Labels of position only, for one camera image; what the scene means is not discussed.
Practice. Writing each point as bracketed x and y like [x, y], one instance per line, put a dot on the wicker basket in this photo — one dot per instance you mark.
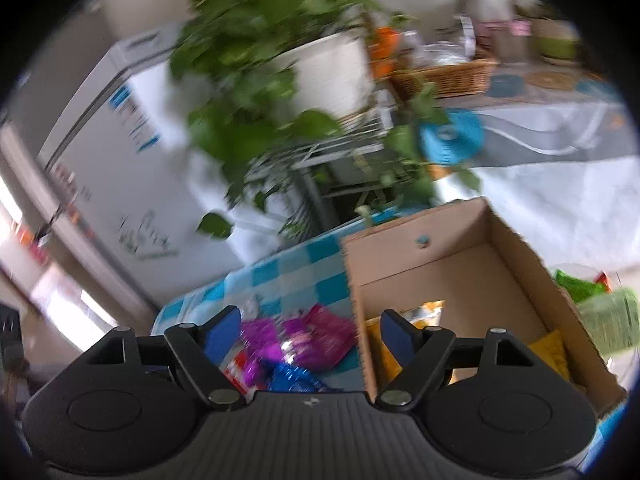
[460, 77]

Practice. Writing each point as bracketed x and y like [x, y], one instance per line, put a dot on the shiny purple snack packet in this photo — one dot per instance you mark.
[262, 337]

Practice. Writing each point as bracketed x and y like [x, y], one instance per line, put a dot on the yellow snack packet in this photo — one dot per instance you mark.
[385, 360]
[550, 352]

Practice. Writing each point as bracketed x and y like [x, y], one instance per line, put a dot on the pink box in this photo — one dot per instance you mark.
[505, 37]

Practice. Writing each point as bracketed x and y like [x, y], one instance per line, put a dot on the orange packet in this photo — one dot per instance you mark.
[385, 42]

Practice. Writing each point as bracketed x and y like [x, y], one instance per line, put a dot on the clear plastic bag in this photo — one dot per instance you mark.
[440, 55]

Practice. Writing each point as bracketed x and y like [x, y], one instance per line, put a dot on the magenta snack packet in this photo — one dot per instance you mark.
[320, 340]

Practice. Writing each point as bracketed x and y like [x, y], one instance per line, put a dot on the large leafy green plant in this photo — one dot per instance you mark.
[240, 85]

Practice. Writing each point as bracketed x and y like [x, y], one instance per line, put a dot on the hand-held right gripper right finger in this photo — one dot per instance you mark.
[397, 337]

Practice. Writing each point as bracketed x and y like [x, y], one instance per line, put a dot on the woven round coaster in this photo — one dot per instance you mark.
[555, 81]

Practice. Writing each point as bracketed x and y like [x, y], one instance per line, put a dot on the red white snack packet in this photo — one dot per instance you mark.
[237, 372]

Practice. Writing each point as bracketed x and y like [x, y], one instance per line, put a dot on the white refrigerator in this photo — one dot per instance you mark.
[150, 160]

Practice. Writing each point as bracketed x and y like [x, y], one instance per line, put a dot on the blue white checkered tablecloth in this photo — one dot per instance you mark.
[280, 270]

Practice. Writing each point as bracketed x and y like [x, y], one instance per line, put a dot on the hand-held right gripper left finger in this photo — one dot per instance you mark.
[225, 332]

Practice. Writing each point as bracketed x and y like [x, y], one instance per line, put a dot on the large white plant pot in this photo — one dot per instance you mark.
[325, 75]

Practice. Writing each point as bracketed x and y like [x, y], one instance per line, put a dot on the green plant pot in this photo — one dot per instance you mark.
[555, 45]

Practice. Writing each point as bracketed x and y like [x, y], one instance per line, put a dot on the white grey cloth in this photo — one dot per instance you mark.
[550, 185]

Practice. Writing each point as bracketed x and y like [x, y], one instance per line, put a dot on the blue round coaster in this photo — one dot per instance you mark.
[506, 85]

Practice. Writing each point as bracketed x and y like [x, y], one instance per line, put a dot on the shiny blue snack packet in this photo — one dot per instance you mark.
[295, 382]

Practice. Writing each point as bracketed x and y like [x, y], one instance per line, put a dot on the green snack packet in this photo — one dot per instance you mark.
[575, 285]

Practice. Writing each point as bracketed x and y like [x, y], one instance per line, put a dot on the brown cardboard box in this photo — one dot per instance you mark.
[450, 270]

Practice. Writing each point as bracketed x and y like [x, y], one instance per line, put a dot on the metal plant stand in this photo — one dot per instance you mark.
[320, 160]

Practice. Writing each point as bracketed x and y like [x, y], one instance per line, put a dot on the small white plant pot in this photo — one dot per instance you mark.
[490, 2]

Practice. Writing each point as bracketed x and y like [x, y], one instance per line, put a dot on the blue round disc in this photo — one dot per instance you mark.
[450, 142]

